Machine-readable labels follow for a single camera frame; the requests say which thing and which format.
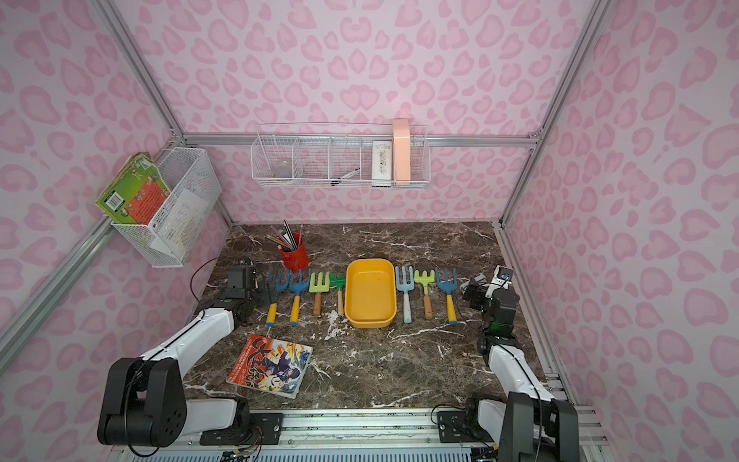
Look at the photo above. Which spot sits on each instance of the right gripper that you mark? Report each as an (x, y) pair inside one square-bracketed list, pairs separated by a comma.
[(476, 295)]

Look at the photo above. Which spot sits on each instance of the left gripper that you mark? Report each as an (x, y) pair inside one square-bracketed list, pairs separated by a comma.
[(257, 287)]

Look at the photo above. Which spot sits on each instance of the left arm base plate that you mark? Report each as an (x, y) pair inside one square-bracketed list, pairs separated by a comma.
[(261, 429)]

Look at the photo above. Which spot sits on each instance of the blue rake orange handle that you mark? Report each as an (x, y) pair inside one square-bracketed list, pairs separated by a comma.
[(277, 283)]

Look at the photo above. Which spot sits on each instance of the green red book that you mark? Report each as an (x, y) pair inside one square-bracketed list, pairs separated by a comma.
[(137, 192)]

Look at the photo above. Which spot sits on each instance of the white mesh wall basket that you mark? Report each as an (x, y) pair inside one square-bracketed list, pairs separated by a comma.
[(182, 169)]

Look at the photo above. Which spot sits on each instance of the pink box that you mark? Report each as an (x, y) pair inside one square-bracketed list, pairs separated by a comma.
[(402, 151)]

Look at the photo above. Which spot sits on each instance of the white papers in basket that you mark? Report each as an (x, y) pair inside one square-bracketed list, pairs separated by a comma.
[(179, 226)]

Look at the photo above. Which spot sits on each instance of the grey round object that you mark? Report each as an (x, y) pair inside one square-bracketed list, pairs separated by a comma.
[(283, 169)]

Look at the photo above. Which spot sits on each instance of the red pencil cup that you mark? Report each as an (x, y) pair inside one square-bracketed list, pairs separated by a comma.
[(295, 259)]

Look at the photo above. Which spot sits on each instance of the blue rake yellow handle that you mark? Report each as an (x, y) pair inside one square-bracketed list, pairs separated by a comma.
[(298, 283)]

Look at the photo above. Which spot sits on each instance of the white wire wall shelf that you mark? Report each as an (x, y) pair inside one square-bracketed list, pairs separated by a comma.
[(322, 151)]

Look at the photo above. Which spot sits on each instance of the yellow plastic storage box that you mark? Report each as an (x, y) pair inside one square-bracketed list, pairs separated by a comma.
[(371, 293)]

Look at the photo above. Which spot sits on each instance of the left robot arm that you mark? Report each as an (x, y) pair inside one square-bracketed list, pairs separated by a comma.
[(145, 407)]

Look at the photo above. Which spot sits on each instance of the white card box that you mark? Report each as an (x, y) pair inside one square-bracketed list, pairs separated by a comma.
[(382, 164)]

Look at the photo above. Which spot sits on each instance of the light blue hand fork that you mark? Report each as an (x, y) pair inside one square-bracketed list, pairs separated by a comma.
[(405, 283)]

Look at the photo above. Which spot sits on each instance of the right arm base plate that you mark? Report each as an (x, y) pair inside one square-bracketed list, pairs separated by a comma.
[(452, 427)]

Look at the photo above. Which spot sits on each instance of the manga comic book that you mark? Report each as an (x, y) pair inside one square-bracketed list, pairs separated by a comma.
[(271, 366)]

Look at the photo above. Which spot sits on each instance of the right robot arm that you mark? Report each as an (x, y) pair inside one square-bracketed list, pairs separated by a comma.
[(531, 424)]

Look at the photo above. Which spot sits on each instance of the pencils in cup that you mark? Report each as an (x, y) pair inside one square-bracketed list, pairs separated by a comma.
[(285, 237)]

